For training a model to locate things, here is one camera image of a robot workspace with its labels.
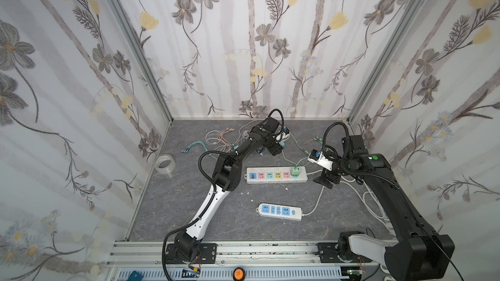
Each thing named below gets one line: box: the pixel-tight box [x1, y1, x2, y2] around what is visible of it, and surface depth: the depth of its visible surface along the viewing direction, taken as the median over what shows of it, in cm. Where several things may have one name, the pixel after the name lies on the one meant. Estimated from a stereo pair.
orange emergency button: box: [232, 266, 246, 281], surface depth 64 cm
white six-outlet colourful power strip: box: [244, 166, 308, 185], surface depth 95 cm
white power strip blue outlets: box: [255, 202, 304, 222], surface depth 84 cm
